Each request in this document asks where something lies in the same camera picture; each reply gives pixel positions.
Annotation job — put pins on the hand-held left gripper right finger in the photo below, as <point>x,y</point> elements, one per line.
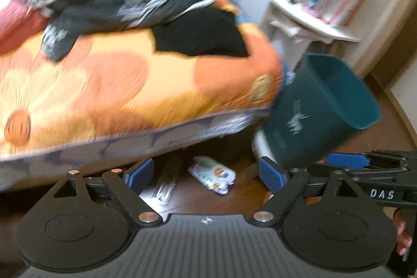
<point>270,174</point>

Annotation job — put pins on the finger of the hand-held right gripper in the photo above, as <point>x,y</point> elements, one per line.
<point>348,159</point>

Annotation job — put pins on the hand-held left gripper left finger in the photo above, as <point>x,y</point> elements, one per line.
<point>141,172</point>

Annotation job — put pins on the teal waste bin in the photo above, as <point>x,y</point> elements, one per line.
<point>312,108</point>

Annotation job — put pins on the person's right hand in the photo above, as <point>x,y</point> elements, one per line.
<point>401,239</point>

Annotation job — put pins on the clear plastic container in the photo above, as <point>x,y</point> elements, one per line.
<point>164,190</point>

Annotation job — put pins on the white round container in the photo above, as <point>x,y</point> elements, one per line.
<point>260,144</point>

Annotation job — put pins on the purple white cookie packet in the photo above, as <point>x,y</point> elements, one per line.
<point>211,172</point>

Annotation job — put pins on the orange floral bedspread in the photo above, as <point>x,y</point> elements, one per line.
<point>114,86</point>

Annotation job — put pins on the loose white papers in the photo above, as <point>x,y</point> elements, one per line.
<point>296,30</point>

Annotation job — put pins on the white shelf unit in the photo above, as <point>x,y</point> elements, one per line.
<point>384,20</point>

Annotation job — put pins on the plain black cloth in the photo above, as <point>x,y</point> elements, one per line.
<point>202,33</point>

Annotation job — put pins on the red pink cloth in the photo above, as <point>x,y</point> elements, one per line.
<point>16,20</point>

